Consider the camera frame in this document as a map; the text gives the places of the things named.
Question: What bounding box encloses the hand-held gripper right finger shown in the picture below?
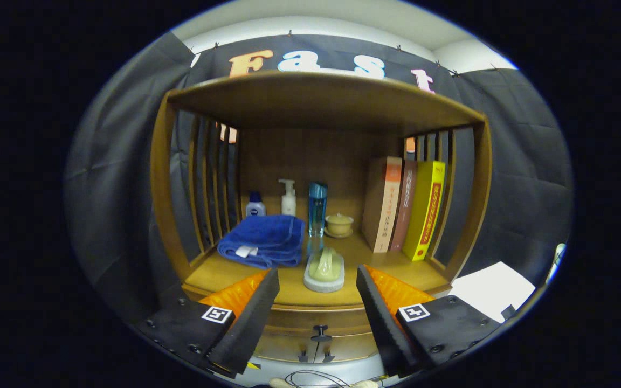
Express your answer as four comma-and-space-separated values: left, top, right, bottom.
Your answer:
356, 264, 505, 378

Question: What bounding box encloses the wooden cabinet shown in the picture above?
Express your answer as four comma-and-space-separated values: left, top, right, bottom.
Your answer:
150, 70, 493, 364

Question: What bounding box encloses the small white blue-capped bottle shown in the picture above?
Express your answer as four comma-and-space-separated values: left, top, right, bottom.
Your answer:
245, 191, 266, 218

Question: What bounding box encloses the blue glass bottle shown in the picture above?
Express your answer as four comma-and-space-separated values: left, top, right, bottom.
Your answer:
308, 182, 328, 238

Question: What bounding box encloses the yellow book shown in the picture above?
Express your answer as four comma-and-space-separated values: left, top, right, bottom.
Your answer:
402, 160, 446, 262

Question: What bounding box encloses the beige book orange label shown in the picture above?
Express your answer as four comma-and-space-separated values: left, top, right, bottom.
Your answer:
362, 156, 403, 254

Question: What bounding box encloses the wooden drawer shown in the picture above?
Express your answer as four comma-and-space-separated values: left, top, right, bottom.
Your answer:
254, 307, 381, 363

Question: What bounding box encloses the wooden countertop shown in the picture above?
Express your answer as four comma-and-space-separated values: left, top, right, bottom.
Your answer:
184, 226, 451, 308

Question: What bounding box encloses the green brush white pad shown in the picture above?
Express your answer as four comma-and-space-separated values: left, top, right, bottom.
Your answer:
303, 247, 346, 294

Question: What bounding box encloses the blue folded towel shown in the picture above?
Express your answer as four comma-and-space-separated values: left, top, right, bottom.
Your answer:
217, 214, 306, 269

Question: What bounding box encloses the beige lidded teacup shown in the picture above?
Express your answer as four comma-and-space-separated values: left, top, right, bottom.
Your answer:
325, 213, 354, 239

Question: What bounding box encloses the white pump bottle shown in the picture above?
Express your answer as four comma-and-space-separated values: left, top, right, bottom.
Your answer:
279, 179, 297, 217

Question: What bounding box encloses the black backdrop cloth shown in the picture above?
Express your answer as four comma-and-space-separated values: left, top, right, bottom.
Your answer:
64, 32, 574, 324

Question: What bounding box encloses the black floor cable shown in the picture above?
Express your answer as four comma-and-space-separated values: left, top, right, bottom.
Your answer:
284, 369, 351, 388

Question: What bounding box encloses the brown book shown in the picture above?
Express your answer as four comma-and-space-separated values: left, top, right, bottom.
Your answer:
390, 160, 418, 252

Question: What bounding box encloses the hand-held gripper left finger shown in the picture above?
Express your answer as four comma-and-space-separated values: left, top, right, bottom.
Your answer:
134, 268, 280, 378

